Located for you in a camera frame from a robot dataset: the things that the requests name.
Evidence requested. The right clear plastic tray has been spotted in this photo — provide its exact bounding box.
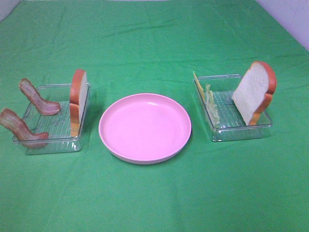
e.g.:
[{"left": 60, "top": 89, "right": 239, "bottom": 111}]
[{"left": 194, "top": 74, "right": 272, "bottom": 142}]

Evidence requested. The toy bread slice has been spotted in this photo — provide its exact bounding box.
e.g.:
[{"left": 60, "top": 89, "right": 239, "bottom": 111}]
[
  {"left": 232, "top": 61, "right": 277, "bottom": 126},
  {"left": 70, "top": 69, "right": 87, "bottom": 137}
]

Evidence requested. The pink round plate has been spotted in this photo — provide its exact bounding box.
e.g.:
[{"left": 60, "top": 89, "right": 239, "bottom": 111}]
[{"left": 98, "top": 93, "right": 192, "bottom": 165}]

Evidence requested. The clear plastic tray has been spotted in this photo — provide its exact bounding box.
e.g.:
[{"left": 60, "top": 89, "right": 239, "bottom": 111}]
[
  {"left": 13, "top": 83, "right": 91, "bottom": 155},
  {"left": 194, "top": 74, "right": 272, "bottom": 142}
]

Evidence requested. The left clear plastic tray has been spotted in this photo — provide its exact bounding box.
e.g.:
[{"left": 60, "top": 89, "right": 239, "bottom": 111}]
[{"left": 13, "top": 83, "right": 91, "bottom": 155}]

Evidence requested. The toy bacon strip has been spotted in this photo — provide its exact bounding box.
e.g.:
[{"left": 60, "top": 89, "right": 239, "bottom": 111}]
[
  {"left": 19, "top": 78, "right": 60, "bottom": 116},
  {"left": 0, "top": 108, "right": 49, "bottom": 141}
]

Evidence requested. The yellow toy cheese slice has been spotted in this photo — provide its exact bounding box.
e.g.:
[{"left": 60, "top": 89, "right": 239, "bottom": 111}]
[{"left": 193, "top": 72, "right": 205, "bottom": 101}]

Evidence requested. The green tablecloth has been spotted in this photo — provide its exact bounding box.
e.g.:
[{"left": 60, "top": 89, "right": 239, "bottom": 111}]
[{"left": 0, "top": 0, "right": 309, "bottom": 232}]

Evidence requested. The green toy lettuce leaf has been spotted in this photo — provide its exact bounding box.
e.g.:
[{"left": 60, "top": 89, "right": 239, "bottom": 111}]
[{"left": 205, "top": 84, "right": 220, "bottom": 127}]

